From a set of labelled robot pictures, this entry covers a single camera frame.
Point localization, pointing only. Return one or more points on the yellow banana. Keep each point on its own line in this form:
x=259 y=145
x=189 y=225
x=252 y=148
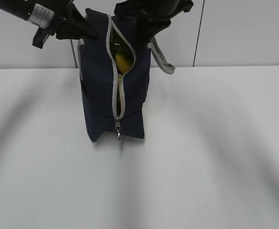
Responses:
x=124 y=63

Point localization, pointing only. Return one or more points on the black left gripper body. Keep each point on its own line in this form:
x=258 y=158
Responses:
x=47 y=15

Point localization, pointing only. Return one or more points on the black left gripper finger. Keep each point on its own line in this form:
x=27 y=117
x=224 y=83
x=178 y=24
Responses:
x=88 y=28
x=69 y=28

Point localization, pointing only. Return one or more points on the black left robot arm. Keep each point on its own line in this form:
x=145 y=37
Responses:
x=22 y=9

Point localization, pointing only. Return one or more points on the navy blue lunch bag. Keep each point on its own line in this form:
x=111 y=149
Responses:
x=112 y=101

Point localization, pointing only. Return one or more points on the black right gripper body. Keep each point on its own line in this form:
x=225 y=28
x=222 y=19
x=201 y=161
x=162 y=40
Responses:
x=150 y=11

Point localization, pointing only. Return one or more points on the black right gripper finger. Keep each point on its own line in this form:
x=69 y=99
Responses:
x=150 y=29

